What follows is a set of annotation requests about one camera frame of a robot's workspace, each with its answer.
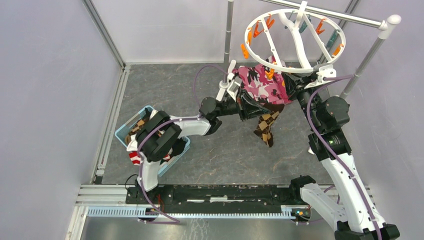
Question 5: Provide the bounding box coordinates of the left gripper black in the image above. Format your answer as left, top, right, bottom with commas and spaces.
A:
215, 88, 271, 122

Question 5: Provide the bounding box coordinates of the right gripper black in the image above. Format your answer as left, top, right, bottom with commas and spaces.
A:
283, 70, 323, 130

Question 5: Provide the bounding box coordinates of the brown argyle sock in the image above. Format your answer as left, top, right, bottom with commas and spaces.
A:
253, 103, 285, 148
124, 118, 149, 145

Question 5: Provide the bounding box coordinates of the white round clip hanger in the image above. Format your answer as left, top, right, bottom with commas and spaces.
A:
243, 1, 347, 74

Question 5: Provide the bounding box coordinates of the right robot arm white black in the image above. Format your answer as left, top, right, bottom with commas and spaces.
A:
283, 73, 400, 240

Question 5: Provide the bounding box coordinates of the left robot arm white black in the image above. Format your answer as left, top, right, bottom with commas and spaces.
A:
135, 88, 271, 204

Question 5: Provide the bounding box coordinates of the orange clip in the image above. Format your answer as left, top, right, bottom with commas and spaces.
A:
240, 43, 250, 60
264, 68, 275, 80

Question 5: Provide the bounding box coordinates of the orange clip right rim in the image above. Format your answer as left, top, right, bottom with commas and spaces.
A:
332, 43, 344, 58

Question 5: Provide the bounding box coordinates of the orange clip far left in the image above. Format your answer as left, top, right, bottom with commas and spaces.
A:
240, 43, 250, 60

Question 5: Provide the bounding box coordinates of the teal clip right rim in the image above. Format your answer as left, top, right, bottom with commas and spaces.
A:
326, 30, 339, 49

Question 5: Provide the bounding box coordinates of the pink camouflage garment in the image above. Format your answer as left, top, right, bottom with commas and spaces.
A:
231, 63, 292, 105

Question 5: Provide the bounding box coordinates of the red white striped sock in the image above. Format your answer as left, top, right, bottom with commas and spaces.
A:
128, 151, 143, 166

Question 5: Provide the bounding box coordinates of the light blue laundry basket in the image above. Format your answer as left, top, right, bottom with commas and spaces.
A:
114, 105, 191, 177

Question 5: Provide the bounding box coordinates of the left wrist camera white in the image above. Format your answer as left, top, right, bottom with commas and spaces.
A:
226, 76, 242, 101

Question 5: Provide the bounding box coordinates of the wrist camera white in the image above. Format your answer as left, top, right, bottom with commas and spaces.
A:
226, 76, 242, 101
304, 63, 337, 90

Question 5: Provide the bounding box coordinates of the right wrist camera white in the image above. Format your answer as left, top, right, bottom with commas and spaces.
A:
304, 63, 337, 90

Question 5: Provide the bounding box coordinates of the metal clothes rack frame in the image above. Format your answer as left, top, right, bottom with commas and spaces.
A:
210, 0, 402, 155

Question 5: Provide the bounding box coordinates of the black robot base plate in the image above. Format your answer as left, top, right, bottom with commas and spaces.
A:
125, 184, 310, 215

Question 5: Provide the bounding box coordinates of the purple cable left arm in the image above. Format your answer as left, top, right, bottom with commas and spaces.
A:
136, 64, 229, 225

